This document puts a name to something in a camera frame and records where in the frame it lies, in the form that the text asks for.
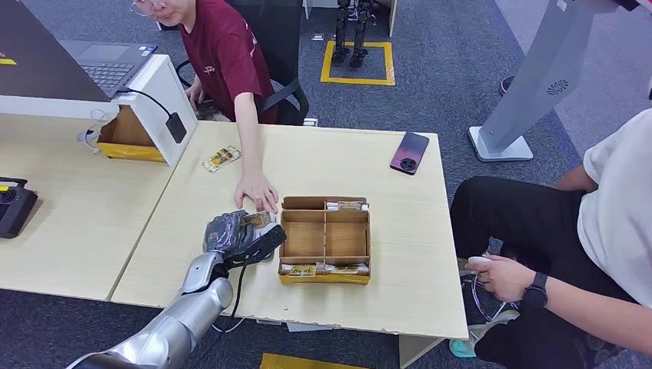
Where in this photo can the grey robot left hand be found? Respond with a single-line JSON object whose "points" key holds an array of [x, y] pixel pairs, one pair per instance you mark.
{"points": [[224, 234]]}

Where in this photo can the person's left hand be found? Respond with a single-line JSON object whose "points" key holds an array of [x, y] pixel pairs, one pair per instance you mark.
{"points": [[257, 191], [501, 277]]}

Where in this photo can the person's right hand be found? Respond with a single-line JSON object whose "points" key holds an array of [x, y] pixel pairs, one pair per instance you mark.
{"points": [[196, 97]]}

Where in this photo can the small white handheld device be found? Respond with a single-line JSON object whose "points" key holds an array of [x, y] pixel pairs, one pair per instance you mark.
{"points": [[478, 259]]}

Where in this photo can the white card reader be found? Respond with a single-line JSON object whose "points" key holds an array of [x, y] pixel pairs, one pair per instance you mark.
{"points": [[267, 232]]}

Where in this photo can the wooden compartment organizer box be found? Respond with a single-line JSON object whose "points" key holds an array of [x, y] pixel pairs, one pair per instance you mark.
{"points": [[305, 239]]}

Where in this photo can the person's right forearm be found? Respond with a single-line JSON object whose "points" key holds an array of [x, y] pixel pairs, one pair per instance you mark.
{"points": [[575, 179]]}

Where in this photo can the person's left forearm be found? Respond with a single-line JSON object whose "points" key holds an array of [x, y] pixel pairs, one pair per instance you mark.
{"points": [[596, 316], [247, 132]]}

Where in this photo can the person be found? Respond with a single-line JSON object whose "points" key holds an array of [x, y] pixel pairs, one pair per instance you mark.
{"points": [[611, 214], [224, 51]]}

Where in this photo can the stack of key cards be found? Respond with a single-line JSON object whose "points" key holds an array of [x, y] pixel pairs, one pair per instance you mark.
{"points": [[349, 206], [346, 269]]}

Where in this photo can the black wristwatch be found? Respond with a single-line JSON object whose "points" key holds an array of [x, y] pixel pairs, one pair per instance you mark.
{"points": [[536, 293]]}

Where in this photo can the white desk riser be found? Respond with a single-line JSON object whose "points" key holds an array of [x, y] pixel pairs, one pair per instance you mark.
{"points": [[158, 99]]}

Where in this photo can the cardboard box with yellow tape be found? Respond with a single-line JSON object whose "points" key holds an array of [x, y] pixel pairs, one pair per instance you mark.
{"points": [[127, 137]]}

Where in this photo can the teal and white shoe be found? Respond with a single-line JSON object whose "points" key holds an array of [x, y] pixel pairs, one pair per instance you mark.
{"points": [[463, 349]]}

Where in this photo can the small white floor box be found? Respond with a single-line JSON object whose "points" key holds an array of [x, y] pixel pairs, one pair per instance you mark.
{"points": [[309, 122]]}

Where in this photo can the black office chair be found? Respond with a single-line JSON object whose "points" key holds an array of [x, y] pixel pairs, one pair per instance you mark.
{"points": [[282, 46]]}

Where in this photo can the eyeglasses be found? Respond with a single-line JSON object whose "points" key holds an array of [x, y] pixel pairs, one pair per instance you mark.
{"points": [[145, 6]]}

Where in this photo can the dark grey laptop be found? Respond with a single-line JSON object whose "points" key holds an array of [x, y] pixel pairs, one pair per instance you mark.
{"points": [[46, 66]]}

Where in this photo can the maroon smartphone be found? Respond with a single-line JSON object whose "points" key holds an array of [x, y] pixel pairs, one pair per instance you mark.
{"points": [[410, 153]]}

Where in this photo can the small black humanoid robot legs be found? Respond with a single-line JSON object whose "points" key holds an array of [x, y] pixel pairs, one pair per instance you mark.
{"points": [[341, 35]]}

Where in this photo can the dark shoe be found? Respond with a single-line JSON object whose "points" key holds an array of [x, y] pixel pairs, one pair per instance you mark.
{"points": [[507, 85]]}

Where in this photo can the grey kiosk stand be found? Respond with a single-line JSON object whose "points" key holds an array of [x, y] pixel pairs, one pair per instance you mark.
{"points": [[540, 76]]}

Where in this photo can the black controller device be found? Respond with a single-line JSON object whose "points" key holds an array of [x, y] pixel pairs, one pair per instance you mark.
{"points": [[15, 206]]}

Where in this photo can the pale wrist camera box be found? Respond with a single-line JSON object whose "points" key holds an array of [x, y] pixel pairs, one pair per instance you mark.
{"points": [[265, 245]]}

